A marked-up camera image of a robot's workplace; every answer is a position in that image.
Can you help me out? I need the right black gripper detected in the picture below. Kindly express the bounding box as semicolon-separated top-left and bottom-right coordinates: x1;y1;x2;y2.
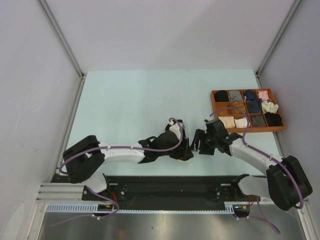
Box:
189;128;218;156

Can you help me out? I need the brown boxer underwear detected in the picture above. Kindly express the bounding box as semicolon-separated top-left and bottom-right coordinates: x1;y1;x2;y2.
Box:
231;101;247;113

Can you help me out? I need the navy blue underwear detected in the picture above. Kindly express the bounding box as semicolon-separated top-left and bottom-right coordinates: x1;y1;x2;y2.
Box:
246;98;262;114

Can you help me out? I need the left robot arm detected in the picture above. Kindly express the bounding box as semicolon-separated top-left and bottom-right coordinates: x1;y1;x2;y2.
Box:
63;130;194;200

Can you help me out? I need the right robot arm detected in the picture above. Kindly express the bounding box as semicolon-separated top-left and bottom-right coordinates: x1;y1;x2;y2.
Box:
190;119;313;211

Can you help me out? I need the rolled beige garment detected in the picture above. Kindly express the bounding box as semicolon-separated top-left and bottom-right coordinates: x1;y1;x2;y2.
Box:
218;116;236;129

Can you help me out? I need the rolled white garment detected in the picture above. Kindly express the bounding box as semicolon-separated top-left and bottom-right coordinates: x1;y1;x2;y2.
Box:
234;117;250;129

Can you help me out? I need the rolled black garment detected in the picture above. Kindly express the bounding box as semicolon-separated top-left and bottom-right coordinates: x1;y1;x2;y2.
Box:
214;90;229;102
264;112;283;127

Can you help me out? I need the wooden compartment tray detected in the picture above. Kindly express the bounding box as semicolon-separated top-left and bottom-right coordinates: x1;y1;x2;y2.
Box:
210;88;285;133

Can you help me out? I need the rolled grey striped garment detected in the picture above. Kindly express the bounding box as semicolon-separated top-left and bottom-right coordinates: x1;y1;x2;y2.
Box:
228;90;244;102

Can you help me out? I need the rolled dark grey garment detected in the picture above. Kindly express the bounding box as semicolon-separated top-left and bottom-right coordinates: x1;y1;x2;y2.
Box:
251;115;267;128

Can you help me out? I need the rolled navy garment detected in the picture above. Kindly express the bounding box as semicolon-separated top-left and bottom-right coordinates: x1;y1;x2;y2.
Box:
243;89;257;101

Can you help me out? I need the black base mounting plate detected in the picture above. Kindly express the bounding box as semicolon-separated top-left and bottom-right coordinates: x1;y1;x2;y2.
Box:
81;175;257;209

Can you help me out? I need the rolled cream garment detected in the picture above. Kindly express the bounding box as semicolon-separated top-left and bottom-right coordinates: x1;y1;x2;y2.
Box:
261;100;279;114

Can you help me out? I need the rolled black garment front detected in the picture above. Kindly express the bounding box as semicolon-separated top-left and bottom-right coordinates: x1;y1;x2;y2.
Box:
264;112;283;127

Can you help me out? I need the rolled pink garment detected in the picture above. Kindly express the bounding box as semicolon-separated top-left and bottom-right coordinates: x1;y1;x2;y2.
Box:
257;90;270;101

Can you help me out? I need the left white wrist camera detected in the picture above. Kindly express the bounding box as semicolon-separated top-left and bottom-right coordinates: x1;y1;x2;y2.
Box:
165;119;185;139

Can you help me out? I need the white slotted cable duct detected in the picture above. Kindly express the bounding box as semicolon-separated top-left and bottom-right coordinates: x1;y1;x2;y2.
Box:
45;202;249;215

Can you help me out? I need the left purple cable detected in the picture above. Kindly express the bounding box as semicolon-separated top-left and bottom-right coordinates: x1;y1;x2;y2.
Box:
47;117;185;227

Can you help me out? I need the purple cable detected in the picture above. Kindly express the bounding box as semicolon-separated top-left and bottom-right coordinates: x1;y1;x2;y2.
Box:
206;106;306;235
47;117;185;227

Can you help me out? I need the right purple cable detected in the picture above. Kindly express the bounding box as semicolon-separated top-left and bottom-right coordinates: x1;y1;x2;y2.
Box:
206;106;306;235

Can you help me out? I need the right aluminium frame post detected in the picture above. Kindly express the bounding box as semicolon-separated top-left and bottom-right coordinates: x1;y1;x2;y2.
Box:
255;0;303;77

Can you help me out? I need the aluminium frame post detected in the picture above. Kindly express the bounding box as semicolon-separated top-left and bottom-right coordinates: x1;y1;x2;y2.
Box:
37;0;87;78
255;0;303;77

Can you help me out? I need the left aluminium frame post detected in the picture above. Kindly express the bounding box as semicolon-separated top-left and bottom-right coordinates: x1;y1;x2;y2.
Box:
37;0;87;78

